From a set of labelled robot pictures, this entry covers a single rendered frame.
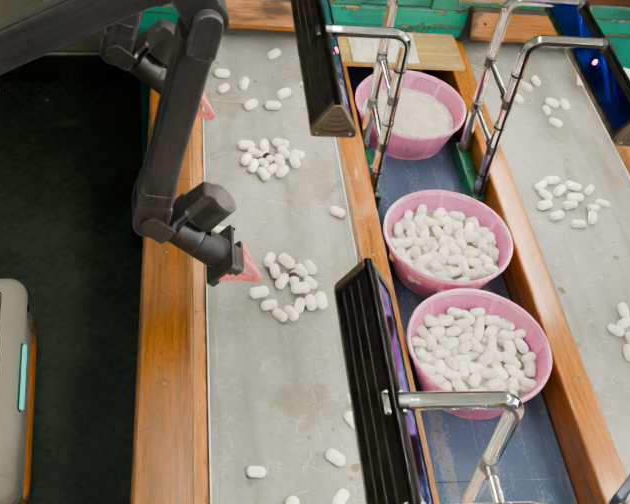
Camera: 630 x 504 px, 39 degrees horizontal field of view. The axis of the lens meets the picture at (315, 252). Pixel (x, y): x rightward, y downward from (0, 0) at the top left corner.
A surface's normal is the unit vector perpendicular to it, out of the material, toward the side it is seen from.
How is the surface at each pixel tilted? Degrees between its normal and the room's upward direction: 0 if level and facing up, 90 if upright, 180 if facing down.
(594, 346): 0
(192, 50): 89
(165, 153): 89
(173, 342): 0
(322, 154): 0
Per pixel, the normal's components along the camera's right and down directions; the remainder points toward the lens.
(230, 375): 0.12, -0.69
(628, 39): 0.11, 0.70
